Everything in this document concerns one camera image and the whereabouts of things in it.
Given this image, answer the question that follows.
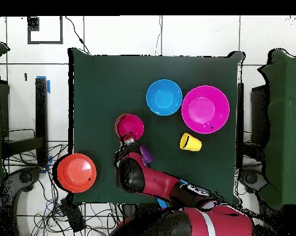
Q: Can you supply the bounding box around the black floor box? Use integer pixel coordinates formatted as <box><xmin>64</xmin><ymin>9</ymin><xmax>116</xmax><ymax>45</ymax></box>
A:
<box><xmin>58</xmin><ymin>197</ymin><xmax>87</xmax><ymax>233</ymax></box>

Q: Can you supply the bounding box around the large orange plastic bowl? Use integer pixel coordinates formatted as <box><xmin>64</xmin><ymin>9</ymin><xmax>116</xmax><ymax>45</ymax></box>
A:
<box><xmin>56</xmin><ymin>152</ymin><xmax>98</xmax><ymax>194</ymax></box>

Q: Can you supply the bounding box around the small magenta plastic bowl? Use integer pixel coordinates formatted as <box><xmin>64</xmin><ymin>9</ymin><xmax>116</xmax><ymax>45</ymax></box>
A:
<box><xmin>116</xmin><ymin>113</ymin><xmax>145</xmax><ymax>141</ymax></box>

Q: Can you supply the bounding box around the purple ribbed plastic cup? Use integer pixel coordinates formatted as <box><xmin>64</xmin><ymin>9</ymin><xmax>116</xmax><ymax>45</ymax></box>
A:
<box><xmin>139</xmin><ymin>144</ymin><xmax>154</xmax><ymax>166</ymax></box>

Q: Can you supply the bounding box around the dark green tablecloth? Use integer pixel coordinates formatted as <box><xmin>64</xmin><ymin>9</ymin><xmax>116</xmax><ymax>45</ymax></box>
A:
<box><xmin>68</xmin><ymin>47</ymin><xmax>244</xmax><ymax>207</ymax></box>

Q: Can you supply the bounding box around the black metal frame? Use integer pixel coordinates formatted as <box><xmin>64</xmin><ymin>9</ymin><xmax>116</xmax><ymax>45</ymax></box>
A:
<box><xmin>236</xmin><ymin>82</ymin><xmax>270</xmax><ymax>170</ymax></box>
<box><xmin>0</xmin><ymin>77</ymin><xmax>49</xmax><ymax>168</ymax></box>

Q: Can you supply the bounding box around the yellow plastic cup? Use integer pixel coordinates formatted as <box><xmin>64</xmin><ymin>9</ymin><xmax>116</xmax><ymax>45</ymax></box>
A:
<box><xmin>179</xmin><ymin>132</ymin><xmax>203</xmax><ymax>152</ymax></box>

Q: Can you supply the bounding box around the blue plastic bowl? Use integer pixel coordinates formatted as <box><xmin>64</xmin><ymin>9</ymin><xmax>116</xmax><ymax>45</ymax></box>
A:
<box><xmin>157</xmin><ymin>178</ymin><xmax>189</xmax><ymax>209</ymax></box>
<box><xmin>146</xmin><ymin>79</ymin><xmax>183</xmax><ymax>117</ymax></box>

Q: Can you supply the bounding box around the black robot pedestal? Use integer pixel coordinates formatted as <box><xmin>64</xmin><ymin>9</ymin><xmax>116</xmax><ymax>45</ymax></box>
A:
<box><xmin>122</xmin><ymin>203</ymin><xmax>139</xmax><ymax>222</ymax></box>

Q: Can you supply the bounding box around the tangle of floor cables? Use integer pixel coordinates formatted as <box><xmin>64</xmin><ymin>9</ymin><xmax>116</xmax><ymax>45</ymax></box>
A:
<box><xmin>5</xmin><ymin>142</ymin><xmax>124</xmax><ymax>236</ymax></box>

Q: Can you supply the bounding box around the blue tape strip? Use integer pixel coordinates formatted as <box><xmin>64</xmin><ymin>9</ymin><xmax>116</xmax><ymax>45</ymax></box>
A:
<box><xmin>36</xmin><ymin>75</ymin><xmax>51</xmax><ymax>94</ymax></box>

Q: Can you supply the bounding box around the thin black floor cable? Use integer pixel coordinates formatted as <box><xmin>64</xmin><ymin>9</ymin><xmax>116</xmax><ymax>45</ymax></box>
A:
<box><xmin>64</xmin><ymin>16</ymin><xmax>91</xmax><ymax>54</ymax></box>

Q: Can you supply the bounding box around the large pink plastic bowl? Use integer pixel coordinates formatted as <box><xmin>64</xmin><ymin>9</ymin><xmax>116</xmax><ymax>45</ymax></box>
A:
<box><xmin>181</xmin><ymin>85</ymin><xmax>230</xmax><ymax>135</ymax></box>

